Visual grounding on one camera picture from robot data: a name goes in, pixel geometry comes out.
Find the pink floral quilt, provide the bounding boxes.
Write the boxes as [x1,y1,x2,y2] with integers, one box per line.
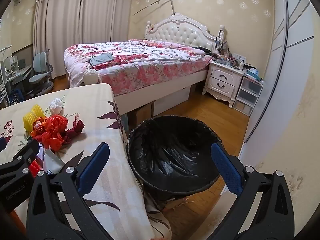
[64,39,215,95]

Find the beige floral tablecloth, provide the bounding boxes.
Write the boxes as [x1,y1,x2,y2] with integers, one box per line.
[0,83,173,240]

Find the grey folded cloth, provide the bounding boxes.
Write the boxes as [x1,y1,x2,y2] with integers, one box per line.
[86,53,114,67]

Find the grey study desk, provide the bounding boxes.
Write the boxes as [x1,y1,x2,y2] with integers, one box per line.
[0,55,33,105]

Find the cluster of small bottles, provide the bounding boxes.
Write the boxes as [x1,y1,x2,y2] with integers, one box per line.
[212,40,248,68]

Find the red-orange plastic bag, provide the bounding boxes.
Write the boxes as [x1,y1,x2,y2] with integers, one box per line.
[37,115,69,152]

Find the white paper wrapper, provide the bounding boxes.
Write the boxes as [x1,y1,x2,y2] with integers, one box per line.
[42,149,66,175]

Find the orange printed plastic bag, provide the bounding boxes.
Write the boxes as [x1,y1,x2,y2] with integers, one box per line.
[31,119,49,140]

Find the dark clothes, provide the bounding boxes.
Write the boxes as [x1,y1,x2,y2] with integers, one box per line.
[192,45,215,55]

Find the beige curtain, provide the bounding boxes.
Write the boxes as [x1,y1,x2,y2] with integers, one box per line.
[81,0,134,47]
[32,0,85,79]

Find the white tissue ball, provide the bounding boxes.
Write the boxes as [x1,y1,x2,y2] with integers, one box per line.
[49,98,65,115]

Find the white upholstered bed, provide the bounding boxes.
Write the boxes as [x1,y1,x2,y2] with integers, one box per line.
[64,14,227,115]

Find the pale blue office chair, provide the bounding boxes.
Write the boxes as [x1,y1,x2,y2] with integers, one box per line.
[29,52,55,97]

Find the black lined trash bin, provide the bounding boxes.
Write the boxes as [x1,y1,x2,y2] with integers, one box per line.
[127,116,222,201]

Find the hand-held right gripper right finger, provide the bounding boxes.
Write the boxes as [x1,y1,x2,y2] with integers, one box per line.
[211,142,295,240]

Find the clear plastic drawer unit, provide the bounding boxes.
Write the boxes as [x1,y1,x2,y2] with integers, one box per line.
[232,75,263,117]

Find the white sliding wardrobe door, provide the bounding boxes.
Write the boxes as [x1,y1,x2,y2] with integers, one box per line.
[237,0,315,155]

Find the white carved nightstand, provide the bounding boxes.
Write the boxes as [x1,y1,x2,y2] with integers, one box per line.
[202,61,247,108]

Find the white storage box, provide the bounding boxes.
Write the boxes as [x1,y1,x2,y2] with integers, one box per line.
[153,86,192,115]

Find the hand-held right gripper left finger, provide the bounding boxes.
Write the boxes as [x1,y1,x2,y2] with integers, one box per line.
[26,142,110,240]

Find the blue tissue box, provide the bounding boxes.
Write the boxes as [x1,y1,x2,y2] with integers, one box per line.
[245,68,263,82]

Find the thin metal pole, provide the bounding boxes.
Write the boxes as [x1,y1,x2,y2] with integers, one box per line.
[134,0,177,15]

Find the dark red cloth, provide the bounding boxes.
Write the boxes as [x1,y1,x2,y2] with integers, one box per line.
[62,119,85,144]

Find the brown cardboard box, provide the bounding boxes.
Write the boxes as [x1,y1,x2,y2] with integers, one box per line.
[127,104,153,127]

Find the yellow foam net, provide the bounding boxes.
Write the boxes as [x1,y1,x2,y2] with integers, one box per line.
[23,105,47,137]

